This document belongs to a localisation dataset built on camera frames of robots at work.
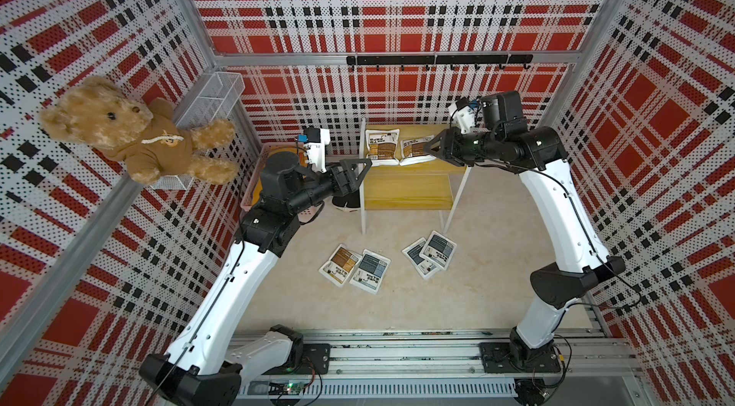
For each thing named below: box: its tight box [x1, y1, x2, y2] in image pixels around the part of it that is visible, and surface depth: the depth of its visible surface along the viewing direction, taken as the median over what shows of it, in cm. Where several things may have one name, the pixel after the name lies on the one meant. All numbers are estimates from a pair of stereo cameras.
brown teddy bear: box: [40, 77, 240, 184], surface depth 54 cm
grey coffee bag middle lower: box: [401, 237, 442, 280], surface depth 92 cm
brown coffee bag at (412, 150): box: [399, 134, 437, 167], surface depth 75 cm
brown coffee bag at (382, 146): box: [364, 128, 401, 167], surface depth 77 cm
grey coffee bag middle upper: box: [419, 229, 458, 271], surface depth 94 cm
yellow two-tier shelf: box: [358, 117, 472, 235], surface depth 88 cm
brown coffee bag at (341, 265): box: [318, 243, 362, 289], surface depth 90 cm
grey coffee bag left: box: [349, 248, 392, 295], surface depth 90 cm
